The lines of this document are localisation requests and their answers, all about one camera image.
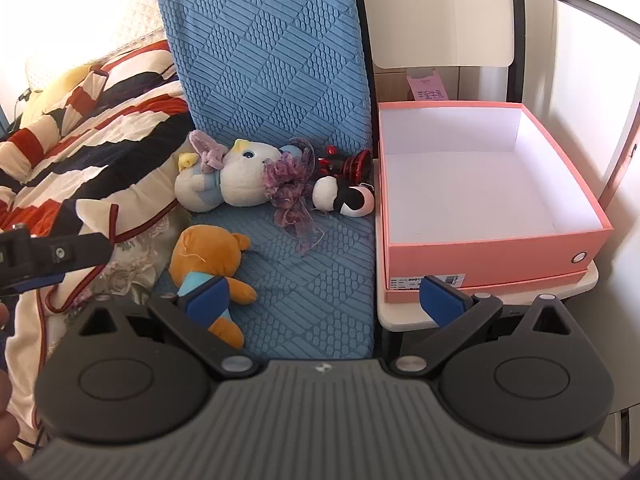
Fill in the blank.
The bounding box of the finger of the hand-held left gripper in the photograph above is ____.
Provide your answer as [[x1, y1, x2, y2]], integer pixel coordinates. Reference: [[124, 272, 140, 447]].
[[15, 232, 114, 292]]

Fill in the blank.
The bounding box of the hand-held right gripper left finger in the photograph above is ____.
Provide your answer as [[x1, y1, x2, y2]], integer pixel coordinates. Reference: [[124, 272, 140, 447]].
[[75, 276, 261, 380]]

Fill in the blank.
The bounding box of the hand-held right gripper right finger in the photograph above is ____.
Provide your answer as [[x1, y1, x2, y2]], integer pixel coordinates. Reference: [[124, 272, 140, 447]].
[[390, 275, 574, 379]]

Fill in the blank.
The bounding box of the orange bear plush toy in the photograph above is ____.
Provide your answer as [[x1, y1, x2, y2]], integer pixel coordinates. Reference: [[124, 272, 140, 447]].
[[168, 224, 257, 350]]

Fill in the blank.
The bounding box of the pink cardboard box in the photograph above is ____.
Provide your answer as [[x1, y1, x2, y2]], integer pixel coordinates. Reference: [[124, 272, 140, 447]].
[[377, 101, 614, 292]]

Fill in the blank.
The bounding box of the white plush toy blue outfit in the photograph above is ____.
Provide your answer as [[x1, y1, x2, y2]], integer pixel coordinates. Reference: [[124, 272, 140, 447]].
[[174, 137, 302, 214]]

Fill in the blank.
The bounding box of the large purple organza flower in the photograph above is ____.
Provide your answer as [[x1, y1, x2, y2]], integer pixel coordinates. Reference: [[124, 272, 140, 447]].
[[262, 137, 327, 257]]

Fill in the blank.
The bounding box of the black and white plush toy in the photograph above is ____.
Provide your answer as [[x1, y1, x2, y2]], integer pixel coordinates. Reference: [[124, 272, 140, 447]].
[[312, 176, 377, 217]]

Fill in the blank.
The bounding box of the person's left hand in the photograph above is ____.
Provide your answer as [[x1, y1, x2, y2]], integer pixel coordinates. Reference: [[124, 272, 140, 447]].
[[0, 304, 23, 466]]

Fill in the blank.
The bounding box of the white side table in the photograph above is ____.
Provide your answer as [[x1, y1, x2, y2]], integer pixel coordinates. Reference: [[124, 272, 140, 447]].
[[376, 259, 600, 334]]

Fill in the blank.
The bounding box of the floral cream cloth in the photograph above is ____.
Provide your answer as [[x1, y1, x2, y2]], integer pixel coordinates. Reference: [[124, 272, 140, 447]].
[[11, 199, 193, 433]]

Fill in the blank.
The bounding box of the red white navy striped blanket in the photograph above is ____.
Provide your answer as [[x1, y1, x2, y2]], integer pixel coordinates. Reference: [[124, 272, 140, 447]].
[[0, 40, 195, 242]]

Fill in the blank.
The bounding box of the pink paper tag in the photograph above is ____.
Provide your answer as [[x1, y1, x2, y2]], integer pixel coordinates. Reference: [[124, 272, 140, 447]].
[[407, 71, 446, 102]]

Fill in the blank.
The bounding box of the pink metal rod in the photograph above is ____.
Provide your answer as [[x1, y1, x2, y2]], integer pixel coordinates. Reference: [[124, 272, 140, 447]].
[[597, 144, 639, 212]]

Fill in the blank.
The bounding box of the cream quilted pillow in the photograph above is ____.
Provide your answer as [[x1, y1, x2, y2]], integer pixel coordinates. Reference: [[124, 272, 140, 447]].
[[25, 0, 167, 92]]

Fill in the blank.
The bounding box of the blue textured chair cushion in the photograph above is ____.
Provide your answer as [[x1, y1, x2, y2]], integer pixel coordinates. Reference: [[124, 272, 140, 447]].
[[152, 0, 382, 361]]

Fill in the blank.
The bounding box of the white chair backrest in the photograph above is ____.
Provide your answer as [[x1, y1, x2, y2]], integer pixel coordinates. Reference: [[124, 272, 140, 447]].
[[357, 0, 522, 69]]

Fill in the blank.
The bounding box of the black curved metal tube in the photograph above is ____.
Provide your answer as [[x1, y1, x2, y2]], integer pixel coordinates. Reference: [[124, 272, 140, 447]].
[[522, 0, 640, 42]]

